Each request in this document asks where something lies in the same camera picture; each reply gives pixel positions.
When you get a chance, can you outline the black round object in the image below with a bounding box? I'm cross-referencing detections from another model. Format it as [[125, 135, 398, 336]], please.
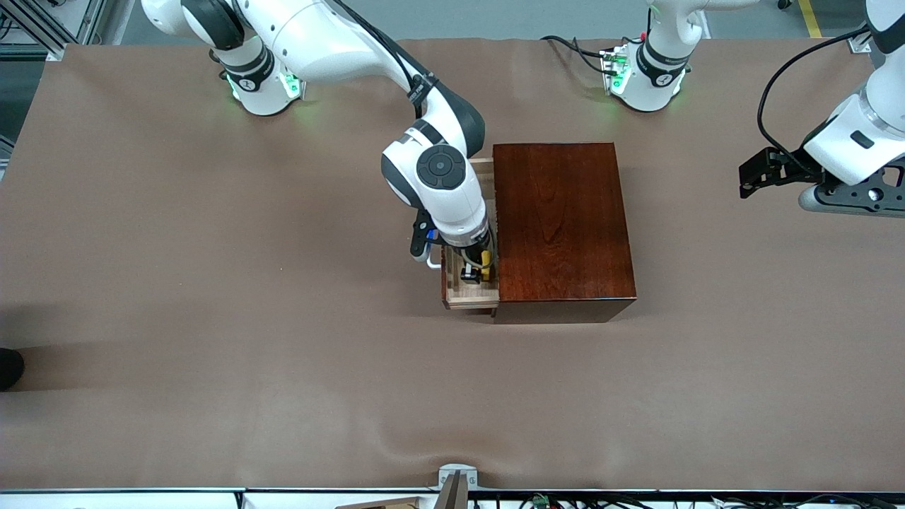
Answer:
[[0, 348, 25, 391]]

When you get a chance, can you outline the aluminium frame profile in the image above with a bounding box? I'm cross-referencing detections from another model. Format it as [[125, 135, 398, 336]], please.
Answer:
[[0, 0, 135, 61], [848, 21, 877, 54]]

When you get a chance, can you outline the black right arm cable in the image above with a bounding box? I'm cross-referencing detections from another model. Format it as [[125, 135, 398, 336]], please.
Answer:
[[329, 0, 443, 121]]

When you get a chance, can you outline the dark wooden drawer cabinet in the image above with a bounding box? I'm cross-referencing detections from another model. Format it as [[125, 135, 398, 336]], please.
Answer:
[[493, 142, 638, 324]]

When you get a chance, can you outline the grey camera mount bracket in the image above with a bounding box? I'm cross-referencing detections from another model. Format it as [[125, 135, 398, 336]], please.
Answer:
[[435, 463, 479, 509]]

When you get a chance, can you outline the light wood board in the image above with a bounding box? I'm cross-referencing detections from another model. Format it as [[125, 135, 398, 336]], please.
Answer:
[[336, 497, 425, 509]]

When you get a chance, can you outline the black base power cable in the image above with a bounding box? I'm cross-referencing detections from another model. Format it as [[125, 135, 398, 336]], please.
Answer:
[[541, 35, 626, 75]]

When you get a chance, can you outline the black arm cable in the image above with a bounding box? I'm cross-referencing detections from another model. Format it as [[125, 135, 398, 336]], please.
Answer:
[[757, 25, 874, 177], [329, 0, 443, 121]]

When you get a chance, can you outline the light wood drawer white handle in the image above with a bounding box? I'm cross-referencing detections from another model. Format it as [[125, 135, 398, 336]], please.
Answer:
[[426, 159, 501, 312]]

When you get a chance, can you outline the brown table cloth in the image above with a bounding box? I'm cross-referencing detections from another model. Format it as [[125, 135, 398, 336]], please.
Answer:
[[0, 37, 905, 493]]

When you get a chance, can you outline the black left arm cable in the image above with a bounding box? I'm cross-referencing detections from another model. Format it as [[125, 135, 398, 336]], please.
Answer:
[[757, 25, 874, 177]]

